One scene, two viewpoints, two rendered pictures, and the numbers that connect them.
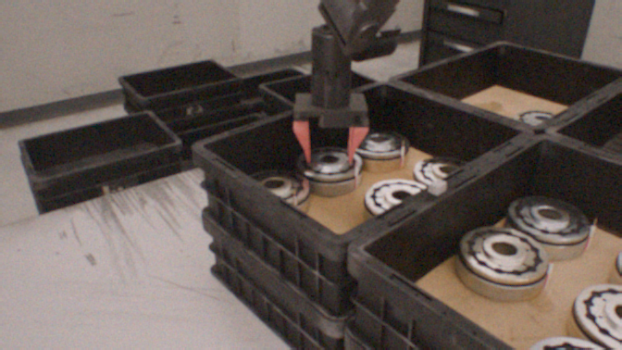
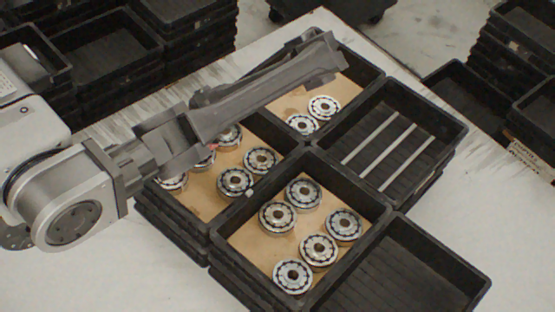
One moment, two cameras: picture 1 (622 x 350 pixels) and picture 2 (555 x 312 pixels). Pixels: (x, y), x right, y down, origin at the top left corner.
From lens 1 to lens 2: 1.07 m
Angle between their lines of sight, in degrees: 28
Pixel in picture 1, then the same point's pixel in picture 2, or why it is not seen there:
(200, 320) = (134, 237)
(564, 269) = (305, 218)
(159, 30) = not seen: outside the picture
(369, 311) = (218, 250)
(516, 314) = (279, 243)
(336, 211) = (202, 184)
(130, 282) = not seen: hidden behind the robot
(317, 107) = not seen: hidden behind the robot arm
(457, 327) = (247, 265)
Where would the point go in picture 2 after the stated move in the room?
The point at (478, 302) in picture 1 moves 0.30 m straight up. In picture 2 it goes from (264, 237) to (278, 171)
